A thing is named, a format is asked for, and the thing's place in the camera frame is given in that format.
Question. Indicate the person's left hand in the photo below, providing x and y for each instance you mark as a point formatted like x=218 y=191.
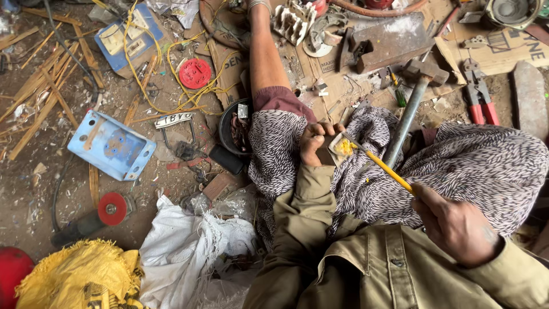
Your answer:
x=312 y=148

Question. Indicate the person's right hand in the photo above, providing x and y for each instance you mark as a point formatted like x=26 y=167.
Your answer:
x=459 y=229

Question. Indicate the person's left fingers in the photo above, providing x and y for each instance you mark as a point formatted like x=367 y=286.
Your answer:
x=326 y=128

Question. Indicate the small metal part yellow filling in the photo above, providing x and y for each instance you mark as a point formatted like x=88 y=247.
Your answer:
x=343 y=148

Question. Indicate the white round metal plate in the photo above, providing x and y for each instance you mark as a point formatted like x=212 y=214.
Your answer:
x=319 y=40

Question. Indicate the black bowl with scrap parts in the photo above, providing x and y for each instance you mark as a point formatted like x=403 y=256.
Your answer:
x=233 y=128

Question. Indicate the person's leg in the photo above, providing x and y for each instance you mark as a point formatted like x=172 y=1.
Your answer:
x=266 y=55

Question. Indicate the small black case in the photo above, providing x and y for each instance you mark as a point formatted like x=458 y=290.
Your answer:
x=226 y=159

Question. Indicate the heavy rusty metal block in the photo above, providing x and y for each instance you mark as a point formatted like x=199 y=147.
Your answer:
x=390 y=40

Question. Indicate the white ceramic fuse holder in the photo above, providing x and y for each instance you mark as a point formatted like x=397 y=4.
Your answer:
x=295 y=19

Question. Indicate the clear plastic bag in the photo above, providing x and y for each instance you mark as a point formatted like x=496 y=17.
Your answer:
x=231 y=204

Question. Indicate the brown wooden block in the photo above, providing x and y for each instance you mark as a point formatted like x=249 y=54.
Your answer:
x=218 y=186

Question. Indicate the silver anklet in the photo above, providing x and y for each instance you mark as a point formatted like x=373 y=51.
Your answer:
x=258 y=4

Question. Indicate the red round disc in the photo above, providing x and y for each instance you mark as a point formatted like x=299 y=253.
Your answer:
x=195 y=74

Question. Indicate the patterned black white skirt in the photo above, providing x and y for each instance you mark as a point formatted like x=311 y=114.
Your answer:
x=463 y=167

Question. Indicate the olive green jacket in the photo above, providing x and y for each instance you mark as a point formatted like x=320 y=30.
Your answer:
x=369 y=266

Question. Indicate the white lettered plate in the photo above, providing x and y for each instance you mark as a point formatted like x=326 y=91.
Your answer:
x=173 y=120

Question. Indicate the white woven sack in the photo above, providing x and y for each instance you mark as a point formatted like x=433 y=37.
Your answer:
x=180 y=257

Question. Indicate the printed cardboard sheet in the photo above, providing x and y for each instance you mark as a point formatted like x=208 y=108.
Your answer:
x=510 y=49

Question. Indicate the grey flat stone slab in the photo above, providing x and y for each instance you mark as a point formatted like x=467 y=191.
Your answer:
x=532 y=98

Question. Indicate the blue metal box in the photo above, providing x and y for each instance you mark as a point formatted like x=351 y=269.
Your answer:
x=111 y=146

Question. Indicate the blue board with white switches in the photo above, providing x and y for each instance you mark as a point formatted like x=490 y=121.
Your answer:
x=124 y=40

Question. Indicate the round grey metal housing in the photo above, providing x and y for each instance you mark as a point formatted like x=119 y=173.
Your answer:
x=512 y=12

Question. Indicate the angle grinder with red disc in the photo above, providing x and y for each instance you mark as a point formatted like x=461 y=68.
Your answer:
x=109 y=210

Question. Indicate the yellow woven sack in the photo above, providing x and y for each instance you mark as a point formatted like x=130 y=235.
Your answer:
x=81 y=274

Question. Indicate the pile of wood strips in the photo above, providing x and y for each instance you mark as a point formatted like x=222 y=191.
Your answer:
x=43 y=94

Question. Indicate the red round object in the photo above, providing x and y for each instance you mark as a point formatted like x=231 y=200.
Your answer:
x=13 y=274

